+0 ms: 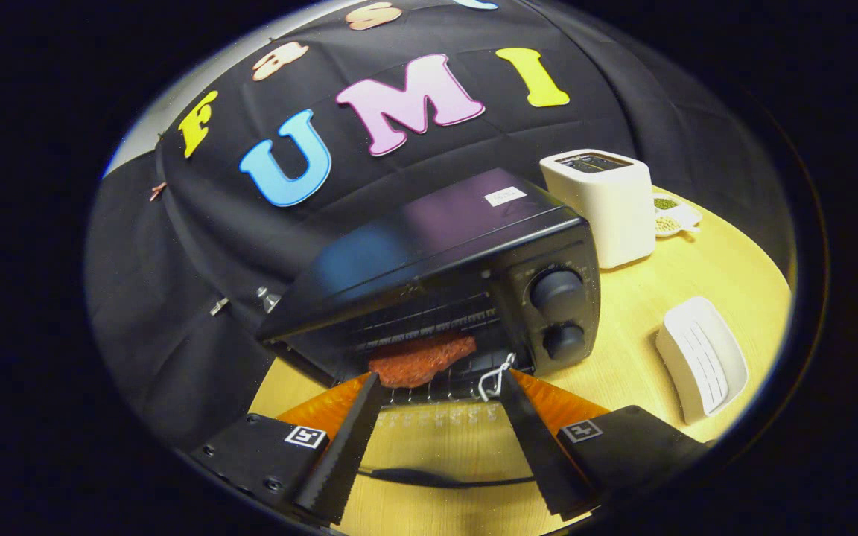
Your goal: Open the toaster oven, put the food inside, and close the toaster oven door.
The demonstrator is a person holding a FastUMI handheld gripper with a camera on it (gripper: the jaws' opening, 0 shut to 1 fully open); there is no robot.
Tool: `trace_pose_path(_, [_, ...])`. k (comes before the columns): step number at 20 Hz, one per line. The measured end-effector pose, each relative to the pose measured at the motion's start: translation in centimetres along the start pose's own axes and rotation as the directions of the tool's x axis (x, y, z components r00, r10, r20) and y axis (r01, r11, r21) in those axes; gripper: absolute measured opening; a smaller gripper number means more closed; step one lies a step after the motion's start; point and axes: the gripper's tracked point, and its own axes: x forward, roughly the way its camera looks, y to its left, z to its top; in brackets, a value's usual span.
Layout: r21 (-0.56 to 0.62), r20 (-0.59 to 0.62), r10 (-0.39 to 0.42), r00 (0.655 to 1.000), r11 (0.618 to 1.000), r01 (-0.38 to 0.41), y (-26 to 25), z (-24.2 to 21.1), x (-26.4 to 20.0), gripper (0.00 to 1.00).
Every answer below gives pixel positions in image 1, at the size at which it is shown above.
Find black toaster oven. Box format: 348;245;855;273
256;167;603;492

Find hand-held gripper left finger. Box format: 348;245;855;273
191;371;387;526

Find white rectangular dish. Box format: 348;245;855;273
655;296;750;425

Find small white bean dish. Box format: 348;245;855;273
651;192;703;239

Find white string loop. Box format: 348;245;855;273
477;352;517;401

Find reddish-brown meat slice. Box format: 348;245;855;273
368;333;478;389

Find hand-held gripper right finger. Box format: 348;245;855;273
498;368;716;522

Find white bread toaster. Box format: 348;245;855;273
539;149;657;270

